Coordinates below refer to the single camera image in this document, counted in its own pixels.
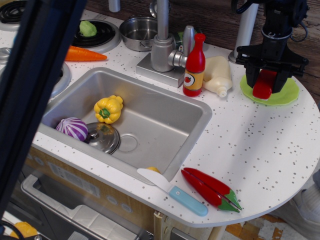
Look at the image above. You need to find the green toy lettuce piece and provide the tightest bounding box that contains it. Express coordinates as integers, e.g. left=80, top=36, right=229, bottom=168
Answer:
left=79, top=20, right=98, bottom=37

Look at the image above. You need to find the rear right stove burner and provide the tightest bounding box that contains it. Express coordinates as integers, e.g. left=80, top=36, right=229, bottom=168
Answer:
left=72, top=19, right=122, bottom=54

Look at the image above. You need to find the cream toy mayonnaise bottle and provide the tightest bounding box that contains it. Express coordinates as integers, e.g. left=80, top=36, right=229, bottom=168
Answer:
left=202, top=56, right=233, bottom=98

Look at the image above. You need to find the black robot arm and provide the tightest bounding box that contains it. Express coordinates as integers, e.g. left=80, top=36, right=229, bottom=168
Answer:
left=231, top=0, right=310, bottom=99

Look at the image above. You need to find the blue handled toy knife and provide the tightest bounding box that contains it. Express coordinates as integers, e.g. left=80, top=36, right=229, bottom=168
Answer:
left=137, top=168, right=208, bottom=217

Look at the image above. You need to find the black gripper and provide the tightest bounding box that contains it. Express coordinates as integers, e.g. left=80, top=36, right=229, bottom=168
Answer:
left=235, top=37, right=309, bottom=94

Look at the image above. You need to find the stainless steel sink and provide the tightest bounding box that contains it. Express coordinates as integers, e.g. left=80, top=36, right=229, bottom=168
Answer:
left=38, top=67, right=212, bottom=180

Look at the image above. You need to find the green plastic plate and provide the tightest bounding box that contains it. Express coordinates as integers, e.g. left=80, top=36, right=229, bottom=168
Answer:
left=239, top=76, right=300, bottom=106

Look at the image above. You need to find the yellow toy bell pepper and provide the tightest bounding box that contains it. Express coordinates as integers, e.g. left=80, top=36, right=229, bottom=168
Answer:
left=93, top=95, right=123, bottom=124

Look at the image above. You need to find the stove burner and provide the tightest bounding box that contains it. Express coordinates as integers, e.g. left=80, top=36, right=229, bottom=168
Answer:
left=72, top=19, right=122, bottom=54
left=50, top=63, right=72, bottom=98
left=0, top=0, right=27, bottom=32

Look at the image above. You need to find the grey rear post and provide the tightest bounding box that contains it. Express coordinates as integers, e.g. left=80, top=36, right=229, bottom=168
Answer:
left=108, top=0, right=121, bottom=13

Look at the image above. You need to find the silver toy faucet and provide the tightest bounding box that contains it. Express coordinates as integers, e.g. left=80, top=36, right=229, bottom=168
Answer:
left=136, top=0, right=196, bottom=88

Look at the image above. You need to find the red toy sushi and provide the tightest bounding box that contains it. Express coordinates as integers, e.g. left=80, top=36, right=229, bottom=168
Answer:
left=252, top=69, right=277, bottom=101

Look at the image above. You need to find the yellow toy in sink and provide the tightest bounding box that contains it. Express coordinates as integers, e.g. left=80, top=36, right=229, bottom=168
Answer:
left=146, top=166, right=161, bottom=174

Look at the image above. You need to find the green toy can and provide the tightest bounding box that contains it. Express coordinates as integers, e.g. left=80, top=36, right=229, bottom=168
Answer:
left=172, top=31, right=184, bottom=52

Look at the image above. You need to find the purple toy onion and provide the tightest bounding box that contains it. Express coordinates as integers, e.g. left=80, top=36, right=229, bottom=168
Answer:
left=55, top=117, right=89, bottom=142

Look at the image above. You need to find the grey oven door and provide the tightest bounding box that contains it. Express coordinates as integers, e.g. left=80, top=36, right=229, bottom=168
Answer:
left=21, top=174, right=154, bottom=240

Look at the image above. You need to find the front left stove burner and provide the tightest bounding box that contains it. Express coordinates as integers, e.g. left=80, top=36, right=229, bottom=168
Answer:
left=50, top=63, right=72, bottom=98

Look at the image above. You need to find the silver steel pot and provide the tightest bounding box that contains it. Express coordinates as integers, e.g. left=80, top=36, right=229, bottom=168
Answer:
left=119, top=16, right=158, bottom=52

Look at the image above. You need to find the orange toy carrot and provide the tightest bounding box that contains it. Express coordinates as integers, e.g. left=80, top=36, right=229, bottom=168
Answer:
left=64, top=45, right=108, bottom=62

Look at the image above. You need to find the yellow toy on floor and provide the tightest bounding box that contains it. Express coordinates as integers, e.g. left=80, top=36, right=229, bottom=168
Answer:
left=14, top=222, right=38, bottom=238

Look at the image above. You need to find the rear left stove burner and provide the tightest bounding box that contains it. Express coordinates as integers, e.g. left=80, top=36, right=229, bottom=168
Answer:
left=0, top=0, right=27, bottom=32

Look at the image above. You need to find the grey vertical post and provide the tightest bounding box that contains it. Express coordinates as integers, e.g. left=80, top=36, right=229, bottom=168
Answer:
left=228, top=3, right=259, bottom=63

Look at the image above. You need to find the silver pot lid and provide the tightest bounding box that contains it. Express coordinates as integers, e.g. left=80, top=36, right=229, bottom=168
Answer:
left=84, top=122, right=121, bottom=155

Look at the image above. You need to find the red toy ketchup bottle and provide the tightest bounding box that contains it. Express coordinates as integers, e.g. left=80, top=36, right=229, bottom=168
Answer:
left=183, top=33, right=206, bottom=97

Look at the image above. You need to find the red toy chili pepper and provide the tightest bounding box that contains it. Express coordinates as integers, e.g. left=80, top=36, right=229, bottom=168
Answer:
left=181, top=167, right=242, bottom=213

